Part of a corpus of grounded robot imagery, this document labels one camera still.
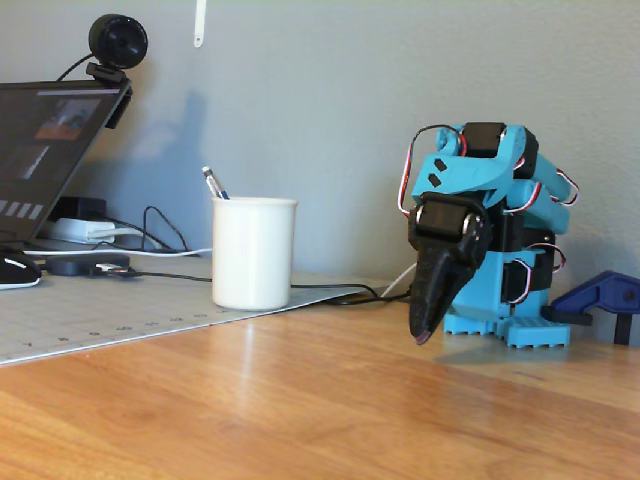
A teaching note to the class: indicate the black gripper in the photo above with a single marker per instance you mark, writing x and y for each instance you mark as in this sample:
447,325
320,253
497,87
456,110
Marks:
440,217

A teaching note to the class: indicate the blue and silver pen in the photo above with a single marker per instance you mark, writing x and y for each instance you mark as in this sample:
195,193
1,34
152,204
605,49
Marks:
216,186

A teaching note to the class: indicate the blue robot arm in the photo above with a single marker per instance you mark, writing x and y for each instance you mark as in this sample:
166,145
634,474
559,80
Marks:
465,172

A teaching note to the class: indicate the white ceramic mug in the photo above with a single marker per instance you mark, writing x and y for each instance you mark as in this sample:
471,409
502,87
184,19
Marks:
250,255

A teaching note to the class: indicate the dark blue table clamp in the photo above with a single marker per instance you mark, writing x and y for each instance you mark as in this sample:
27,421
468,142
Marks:
600,295

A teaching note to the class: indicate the grey gridded cutting mat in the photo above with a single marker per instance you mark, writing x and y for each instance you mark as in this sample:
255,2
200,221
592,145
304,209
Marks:
125,315

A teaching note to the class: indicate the white blind wand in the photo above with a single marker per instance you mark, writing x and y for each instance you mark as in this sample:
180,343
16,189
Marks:
200,20

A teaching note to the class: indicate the white power adapter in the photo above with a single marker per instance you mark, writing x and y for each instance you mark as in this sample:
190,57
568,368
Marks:
80,229

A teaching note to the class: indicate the black power adapter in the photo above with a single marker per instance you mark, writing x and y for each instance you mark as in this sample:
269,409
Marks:
82,206

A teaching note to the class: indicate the dark grey usb hub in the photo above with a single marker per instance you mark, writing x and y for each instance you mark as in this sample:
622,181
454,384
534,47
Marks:
70,265

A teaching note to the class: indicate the black round webcam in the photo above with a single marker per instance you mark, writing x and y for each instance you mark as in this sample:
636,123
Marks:
117,40

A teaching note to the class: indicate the black and white mouse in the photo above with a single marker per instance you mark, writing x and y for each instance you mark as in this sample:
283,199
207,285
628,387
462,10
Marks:
15,272

